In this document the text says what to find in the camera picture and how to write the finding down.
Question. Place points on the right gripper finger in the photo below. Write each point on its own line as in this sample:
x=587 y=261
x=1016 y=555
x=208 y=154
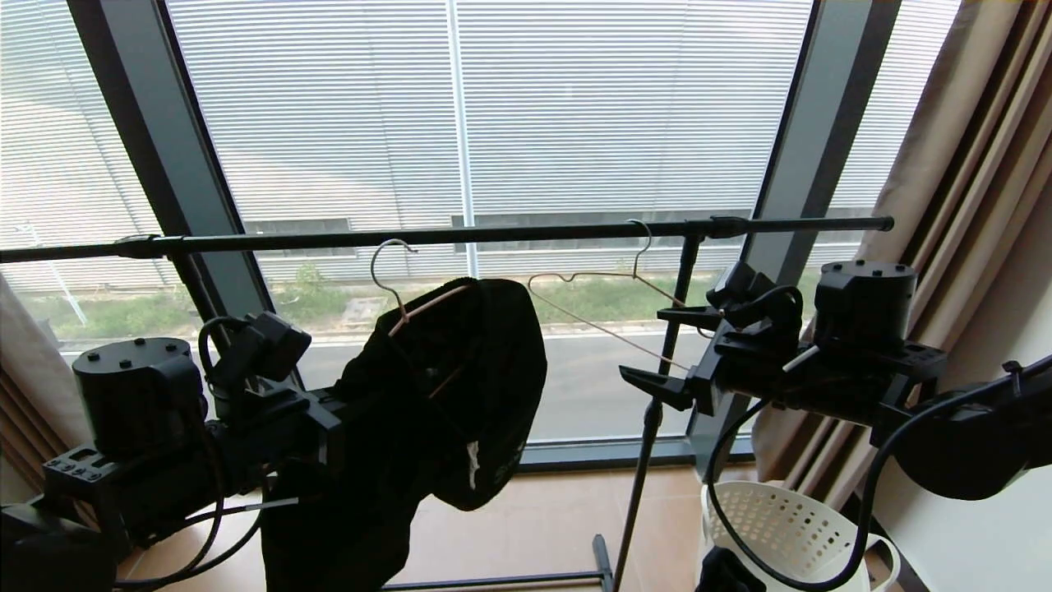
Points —
x=666 y=393
x=694 y=317

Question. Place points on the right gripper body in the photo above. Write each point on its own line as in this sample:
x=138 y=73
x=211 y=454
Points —
x=789 y=374

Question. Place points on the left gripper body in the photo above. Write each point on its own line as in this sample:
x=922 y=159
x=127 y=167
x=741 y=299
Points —
x=279 y=444

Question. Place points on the black garment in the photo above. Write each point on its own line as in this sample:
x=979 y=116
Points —
x=427 y=411
x=727 y=575

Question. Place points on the pink clothes hanger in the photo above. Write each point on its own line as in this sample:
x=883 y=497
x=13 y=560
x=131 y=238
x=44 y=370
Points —
x=592 y=322
x=403 y=316

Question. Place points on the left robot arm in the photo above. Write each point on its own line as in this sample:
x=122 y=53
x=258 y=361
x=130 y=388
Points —
x=140 y=395

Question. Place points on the white laundry basket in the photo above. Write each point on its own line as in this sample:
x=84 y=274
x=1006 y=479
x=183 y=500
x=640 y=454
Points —
x=789 y=526

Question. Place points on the black clothes rack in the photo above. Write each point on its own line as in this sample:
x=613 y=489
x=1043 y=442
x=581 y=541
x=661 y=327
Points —
x=493 y=233

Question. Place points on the window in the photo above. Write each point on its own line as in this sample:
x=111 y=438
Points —
x=822 y=123

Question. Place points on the beige curtain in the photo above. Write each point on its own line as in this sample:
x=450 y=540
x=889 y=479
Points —
x=945 y=164
x=33 y=386

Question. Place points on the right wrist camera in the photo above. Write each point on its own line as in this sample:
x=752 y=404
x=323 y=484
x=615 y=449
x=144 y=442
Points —
x=740 y=288

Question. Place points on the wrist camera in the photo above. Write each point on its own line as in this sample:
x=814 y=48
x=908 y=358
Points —
x=740 y=288
x=271 y=345

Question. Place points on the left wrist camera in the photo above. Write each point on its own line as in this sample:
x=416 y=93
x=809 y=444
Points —
x=271 y=345

